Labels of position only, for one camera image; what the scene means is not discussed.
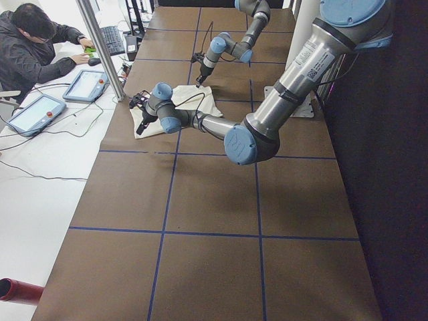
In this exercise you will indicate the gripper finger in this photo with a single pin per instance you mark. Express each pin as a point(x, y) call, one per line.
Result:
point(141, 128)
point(199, 81)

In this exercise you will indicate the black keyboard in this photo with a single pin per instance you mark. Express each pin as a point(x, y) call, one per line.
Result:
point(112, 39)

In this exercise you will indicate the person in black jacket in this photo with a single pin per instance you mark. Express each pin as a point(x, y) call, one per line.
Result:
point(28, 37)

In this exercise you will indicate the near teach pendant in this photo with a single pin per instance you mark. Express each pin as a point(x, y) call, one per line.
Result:
point(36, 116)

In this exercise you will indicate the green object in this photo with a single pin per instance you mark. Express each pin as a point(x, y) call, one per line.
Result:
point(90, 51)

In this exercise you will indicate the aluminium frame post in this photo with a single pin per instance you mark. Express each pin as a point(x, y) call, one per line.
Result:
point(93, 29)

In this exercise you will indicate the brown table cover sheet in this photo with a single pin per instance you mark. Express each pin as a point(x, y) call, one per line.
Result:
point(167, 228)

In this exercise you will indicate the red tube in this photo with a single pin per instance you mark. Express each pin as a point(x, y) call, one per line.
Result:
point(19, 292)

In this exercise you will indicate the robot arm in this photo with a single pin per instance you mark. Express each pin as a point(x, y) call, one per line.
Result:
point(241, 50)
point(341, 27)

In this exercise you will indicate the teach pendant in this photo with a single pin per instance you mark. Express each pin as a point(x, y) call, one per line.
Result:
point(36, 116)
point(87, 87)

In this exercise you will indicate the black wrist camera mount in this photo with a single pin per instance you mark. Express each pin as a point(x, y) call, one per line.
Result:
point(139, 99)

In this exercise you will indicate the far teach pendant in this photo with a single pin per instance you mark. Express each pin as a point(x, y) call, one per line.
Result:
point(87, 87)

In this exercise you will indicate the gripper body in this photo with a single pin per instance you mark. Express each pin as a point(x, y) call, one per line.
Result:
point(202, 70)
point(146, 118)

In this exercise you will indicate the white support column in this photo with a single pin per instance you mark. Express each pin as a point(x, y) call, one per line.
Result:
point(308, 10)

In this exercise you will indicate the cream cat print shirt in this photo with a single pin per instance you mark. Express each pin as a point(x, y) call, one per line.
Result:
point(186, 97)

